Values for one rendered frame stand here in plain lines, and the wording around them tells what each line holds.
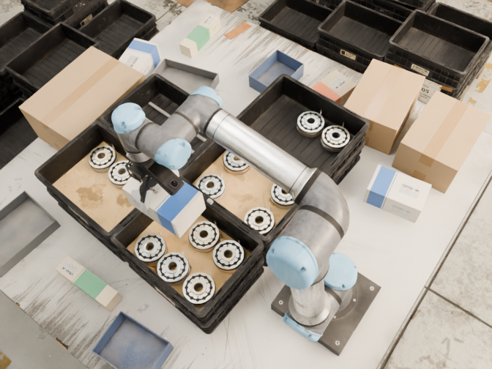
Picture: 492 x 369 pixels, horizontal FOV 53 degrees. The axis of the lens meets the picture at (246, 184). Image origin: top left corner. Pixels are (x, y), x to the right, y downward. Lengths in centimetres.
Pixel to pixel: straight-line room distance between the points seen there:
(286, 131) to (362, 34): 120
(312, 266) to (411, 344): 148
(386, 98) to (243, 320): 99
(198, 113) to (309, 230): 37
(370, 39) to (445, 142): 116
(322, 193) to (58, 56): 207
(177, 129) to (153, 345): 82
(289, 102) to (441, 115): 57
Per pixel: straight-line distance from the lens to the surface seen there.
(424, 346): 248
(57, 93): 209
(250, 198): 171
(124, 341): 173
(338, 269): 145
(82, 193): 185
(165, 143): 111
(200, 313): 146
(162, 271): 160
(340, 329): 165
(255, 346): 166
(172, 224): 136
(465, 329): 256
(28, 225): 203
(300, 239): 103
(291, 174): 110
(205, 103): 116
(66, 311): 183
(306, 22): 316
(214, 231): 163
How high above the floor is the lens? 232
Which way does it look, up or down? 58 degrees down
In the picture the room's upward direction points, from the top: 5 degrees counter-clockwise
